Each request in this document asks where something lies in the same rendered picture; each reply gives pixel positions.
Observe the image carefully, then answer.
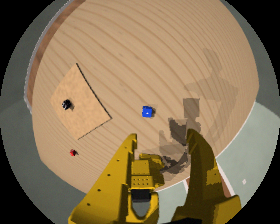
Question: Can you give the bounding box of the blue die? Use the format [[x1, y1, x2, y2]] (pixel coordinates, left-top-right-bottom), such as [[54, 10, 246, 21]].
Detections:
[[142, 106, 152, 117]]

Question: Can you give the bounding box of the red die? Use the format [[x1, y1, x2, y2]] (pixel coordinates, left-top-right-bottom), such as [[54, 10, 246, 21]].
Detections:
[[70, 149, 76, 156]]

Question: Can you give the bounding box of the black die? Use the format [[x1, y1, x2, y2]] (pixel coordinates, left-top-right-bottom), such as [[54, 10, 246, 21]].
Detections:
[[62, 99, 71, 110]]

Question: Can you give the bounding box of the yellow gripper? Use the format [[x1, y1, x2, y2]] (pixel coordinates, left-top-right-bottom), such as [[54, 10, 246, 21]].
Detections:
[[68, 129, 242, 224]]

